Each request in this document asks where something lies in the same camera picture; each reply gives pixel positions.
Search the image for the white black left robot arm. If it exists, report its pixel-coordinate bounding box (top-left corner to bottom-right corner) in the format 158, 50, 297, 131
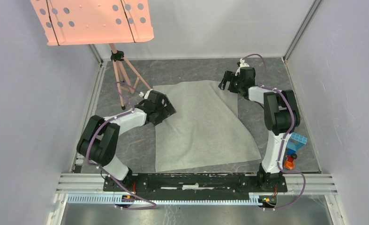
76, 90, 176, 191

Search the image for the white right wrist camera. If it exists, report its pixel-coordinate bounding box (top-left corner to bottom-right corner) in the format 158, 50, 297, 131
235, 58, 249, 76

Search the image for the grey cloth napkin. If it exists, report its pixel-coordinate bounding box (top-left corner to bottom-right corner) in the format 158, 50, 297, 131
154, 80, 261, 172

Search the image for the pink music stand tripod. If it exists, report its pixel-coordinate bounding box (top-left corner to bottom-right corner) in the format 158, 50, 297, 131
31, 0, 154, 93

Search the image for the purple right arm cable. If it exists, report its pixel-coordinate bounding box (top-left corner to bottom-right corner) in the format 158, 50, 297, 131
242, 53, 307, 212

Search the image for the aluminium frame rail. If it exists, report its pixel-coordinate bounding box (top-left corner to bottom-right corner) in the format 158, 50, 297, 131
56, 173, 337, 206

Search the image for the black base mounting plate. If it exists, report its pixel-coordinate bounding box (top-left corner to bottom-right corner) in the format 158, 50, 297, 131
103, 172, 288, 201

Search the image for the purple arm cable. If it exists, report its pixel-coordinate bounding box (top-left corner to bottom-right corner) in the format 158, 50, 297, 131
242, 53, 307, 212
84, 81, 158, 211

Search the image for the orange red toy piece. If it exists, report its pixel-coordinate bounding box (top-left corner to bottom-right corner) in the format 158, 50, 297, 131
284, 153, 297, 170

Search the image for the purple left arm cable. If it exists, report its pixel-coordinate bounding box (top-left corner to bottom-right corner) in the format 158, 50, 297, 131
84, 81, 158, 211

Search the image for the blue toy brick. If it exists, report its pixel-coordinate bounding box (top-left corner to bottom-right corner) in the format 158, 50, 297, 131
286, 132, 308, 156

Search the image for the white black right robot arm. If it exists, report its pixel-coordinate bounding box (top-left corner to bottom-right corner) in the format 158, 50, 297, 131
218, 67, 300, 191

